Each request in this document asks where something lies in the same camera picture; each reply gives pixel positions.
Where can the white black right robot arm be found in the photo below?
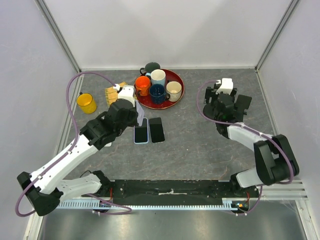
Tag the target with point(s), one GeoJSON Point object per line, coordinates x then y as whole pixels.
{"type": "Point", "coordinates": [275, 161]}

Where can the red round tray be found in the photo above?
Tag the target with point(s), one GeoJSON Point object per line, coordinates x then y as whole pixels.
{"type": "Point", "coordinates": [147, 101]}

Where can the light blue cased phone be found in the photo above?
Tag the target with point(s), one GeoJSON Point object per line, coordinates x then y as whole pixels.
{"type": "Point", "coordinates": [141, 133]}

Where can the light blue mug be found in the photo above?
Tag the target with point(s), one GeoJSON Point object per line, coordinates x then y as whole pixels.
{"type": "Point", "coordinates": [157, 76]}

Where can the dark grey mug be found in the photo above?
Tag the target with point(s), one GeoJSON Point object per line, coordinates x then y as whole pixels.
{"type": "Point", "coordinates": [149, 68]}

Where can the black block phone stand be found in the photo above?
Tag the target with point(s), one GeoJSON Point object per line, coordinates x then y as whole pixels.
{"type": "Point", "coordinates": [241, 105]}

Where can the lavender cased phone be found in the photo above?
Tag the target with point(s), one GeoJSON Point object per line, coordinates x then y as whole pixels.
{"type": "Point", "coordinates": [140, 111]}

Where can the right aluminium frame post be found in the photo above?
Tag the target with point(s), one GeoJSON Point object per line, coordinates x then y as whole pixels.
{"type": "Point", "coordinates": [293, 4]}

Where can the orange mug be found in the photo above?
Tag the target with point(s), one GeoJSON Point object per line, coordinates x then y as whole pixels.
{"type": "Point", "coordinates": [142, 86]}

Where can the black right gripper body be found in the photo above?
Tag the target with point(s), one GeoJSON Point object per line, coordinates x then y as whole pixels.
{"type": "Point", "coordinates": [214, 96]}

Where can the black round-base phone stand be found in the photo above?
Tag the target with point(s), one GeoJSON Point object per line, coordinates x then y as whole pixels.
{"type": "Point", "coordinates": [210, 112]}

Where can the grey slotted cable duct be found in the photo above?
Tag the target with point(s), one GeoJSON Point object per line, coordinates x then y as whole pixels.
{"type": "Point", "coordinates": [94, 204]}

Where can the yellow mug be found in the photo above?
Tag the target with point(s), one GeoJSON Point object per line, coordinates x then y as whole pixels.
{"type": "Point", "coordinates": [86, 102]}

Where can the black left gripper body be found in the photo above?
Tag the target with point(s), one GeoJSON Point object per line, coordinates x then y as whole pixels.
{"type": "Point", "coordinates": [132, 120]}

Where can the white phone stand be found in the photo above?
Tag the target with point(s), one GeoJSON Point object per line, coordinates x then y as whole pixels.
{"type": "Point", "coordinates": [108, 144]}

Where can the aluminium frame post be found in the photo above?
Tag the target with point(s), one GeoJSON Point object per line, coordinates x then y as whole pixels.
{"type": "Point", "coordinates": [293, 4]}
{"type": "Point", "coordinates": [58, 34]}

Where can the clear cased black phone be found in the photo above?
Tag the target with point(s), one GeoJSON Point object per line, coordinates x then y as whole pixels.
{"type": "Point", "coordinates": [156, 130]}

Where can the left aluminium frame post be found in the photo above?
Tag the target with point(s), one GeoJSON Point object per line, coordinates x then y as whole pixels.
{"type": "Point", "coordinates": [58, 34]}

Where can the woven bamboo tray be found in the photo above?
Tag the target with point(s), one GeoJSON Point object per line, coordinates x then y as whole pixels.
{"type": "Point", "coordinates": [111, 97]}

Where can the cream dimpled mug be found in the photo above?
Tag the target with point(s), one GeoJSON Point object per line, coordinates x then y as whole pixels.
{"type": "Point", "coordinates": [174, 89]}

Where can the dark blue mug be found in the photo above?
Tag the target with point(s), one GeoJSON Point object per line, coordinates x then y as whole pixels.
{"type": "Point", "coordinates": [158, 94]}

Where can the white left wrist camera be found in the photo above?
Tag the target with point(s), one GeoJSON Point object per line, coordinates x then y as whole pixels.
{"type": "Point", "coordinates": [127, 92]}

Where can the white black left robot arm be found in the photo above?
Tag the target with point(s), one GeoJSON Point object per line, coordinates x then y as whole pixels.
{"type": "Point", "coordinates": [47, 187]}

